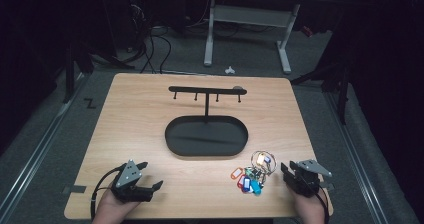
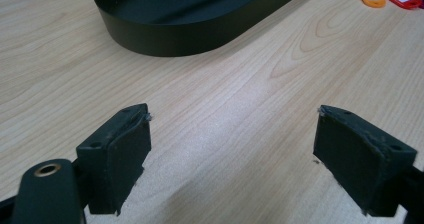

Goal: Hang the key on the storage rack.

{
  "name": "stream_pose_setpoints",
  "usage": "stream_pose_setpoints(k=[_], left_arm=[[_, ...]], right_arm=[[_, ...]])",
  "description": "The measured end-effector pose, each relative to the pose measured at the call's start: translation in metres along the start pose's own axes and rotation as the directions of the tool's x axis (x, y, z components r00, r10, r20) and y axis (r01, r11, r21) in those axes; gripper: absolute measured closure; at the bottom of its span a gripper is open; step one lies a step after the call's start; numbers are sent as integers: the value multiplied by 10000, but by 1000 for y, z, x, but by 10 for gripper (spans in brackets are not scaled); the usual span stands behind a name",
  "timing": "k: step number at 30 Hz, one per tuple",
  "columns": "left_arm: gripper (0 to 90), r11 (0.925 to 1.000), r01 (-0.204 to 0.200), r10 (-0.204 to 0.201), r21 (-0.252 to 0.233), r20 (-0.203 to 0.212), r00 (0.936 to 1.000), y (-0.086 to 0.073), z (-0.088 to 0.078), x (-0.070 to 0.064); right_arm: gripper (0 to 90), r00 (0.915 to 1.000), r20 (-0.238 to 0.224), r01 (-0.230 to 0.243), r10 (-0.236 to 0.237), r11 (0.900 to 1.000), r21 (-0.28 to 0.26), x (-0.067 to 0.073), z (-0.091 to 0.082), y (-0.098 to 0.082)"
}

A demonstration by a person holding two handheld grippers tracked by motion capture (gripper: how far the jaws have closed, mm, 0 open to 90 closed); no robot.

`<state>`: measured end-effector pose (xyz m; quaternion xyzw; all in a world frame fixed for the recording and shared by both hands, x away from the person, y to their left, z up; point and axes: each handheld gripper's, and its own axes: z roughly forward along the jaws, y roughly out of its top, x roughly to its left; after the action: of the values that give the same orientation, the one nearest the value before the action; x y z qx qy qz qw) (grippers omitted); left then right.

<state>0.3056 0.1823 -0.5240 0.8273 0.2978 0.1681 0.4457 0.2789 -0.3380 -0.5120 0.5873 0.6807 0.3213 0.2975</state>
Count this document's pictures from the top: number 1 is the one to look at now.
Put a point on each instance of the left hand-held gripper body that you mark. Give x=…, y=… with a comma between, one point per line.
x=128, y=175

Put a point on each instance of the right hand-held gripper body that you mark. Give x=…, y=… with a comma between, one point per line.
x=306, y=180

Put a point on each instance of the key bunch with coloured tags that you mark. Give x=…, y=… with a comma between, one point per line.
x=255, y=180

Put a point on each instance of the black key rack with tray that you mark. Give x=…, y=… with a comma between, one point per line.
x=206, y=137

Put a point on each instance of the person's right hand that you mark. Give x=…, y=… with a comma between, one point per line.
x=310, y=209

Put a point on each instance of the person's left hand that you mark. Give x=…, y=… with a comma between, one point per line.
x=111, y=209

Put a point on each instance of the grey tape strip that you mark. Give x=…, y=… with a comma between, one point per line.
x=77, y=189

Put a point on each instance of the black metal stand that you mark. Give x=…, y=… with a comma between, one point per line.
x=70, y=74
x=341, y=84

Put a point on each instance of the small white floor object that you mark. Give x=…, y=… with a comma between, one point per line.
x=229, y=70

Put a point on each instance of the small red object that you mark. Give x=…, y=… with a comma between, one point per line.
x=307, y=31

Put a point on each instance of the dark computer tower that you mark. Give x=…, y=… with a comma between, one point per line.
x=140, y=14

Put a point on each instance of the desk with white legs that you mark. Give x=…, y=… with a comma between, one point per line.
x=253, y=15

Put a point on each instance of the metal floor rail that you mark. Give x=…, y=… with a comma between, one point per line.
x=360, y=164
x=36, y=150

